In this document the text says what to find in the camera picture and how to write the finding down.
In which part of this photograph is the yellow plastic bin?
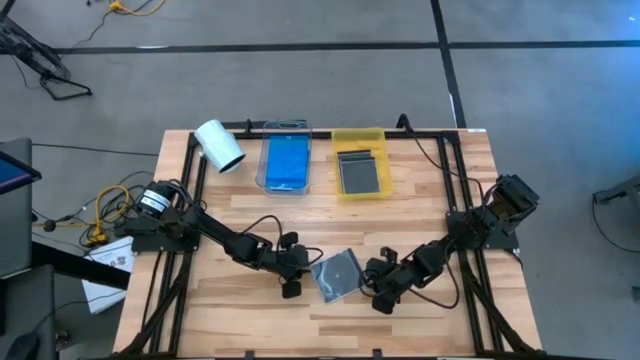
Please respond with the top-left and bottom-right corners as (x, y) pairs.
(331, 126), (394, 203)

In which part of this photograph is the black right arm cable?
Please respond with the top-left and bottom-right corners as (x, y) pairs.
(396, 113), (487, 204)

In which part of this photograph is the grey equipment stand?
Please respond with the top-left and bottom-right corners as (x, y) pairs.
(592, 174), (640, 206)

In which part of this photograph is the black right camera cable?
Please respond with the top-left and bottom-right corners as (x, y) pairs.
(359, 259), (461, 310)

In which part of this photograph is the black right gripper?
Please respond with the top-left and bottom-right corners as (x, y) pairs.
(358, 262), (426, 316)

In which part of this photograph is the clear plastic bin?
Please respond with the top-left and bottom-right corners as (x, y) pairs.
(255, 119), (314, 197)

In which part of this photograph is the white printed paper box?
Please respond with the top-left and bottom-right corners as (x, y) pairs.
(81, 235), (136, 315)

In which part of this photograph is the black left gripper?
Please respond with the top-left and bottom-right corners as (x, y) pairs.
(269, 243), (322, 300)

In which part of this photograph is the black left camera cable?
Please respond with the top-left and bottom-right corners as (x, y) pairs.
(242, 214), (325, 264)

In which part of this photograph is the blue plastic disc case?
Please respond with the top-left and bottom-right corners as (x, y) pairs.
(265, 133), (311, 191)

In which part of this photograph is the black computer mouse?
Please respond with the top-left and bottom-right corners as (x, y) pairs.
(4, 332), (41, 360)

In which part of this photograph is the black floor cable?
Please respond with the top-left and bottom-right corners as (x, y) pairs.
(32, 143), (160, 157)

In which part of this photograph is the yellow floor cable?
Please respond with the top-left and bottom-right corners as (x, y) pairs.
(108, 0), (166, 17)

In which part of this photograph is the yellow cable with connector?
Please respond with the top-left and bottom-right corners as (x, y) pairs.
(84, 184), (132, 247)

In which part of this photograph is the black tripod stand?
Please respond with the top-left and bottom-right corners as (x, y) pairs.
(0, 0), (94, 101)

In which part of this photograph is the black camera cable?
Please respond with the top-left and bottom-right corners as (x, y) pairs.
(359, 259), (461, 310)
(242, 214), (325, 264)

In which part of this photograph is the tablet with blue screen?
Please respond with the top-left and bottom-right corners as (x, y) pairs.
(0, 151), (43, 196)

